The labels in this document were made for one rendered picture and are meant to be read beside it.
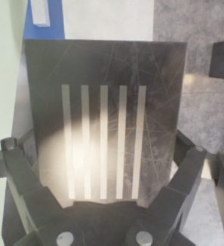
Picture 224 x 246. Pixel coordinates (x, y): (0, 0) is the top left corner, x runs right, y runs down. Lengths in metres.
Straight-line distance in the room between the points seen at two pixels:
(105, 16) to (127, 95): 0.41
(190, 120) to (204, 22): 0.91
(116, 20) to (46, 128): 0.43
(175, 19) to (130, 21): 1.36
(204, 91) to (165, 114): 1.85
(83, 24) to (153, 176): 0.45
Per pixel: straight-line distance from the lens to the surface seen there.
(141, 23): 0.56
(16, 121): 0.70
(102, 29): 0.55
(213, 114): 2.12
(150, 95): 0.16
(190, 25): 1.93
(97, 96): 0.15
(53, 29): 0.89
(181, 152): 0.17
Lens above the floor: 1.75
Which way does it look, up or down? 72 degrees down
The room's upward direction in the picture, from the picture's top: 175 degrees clockwise
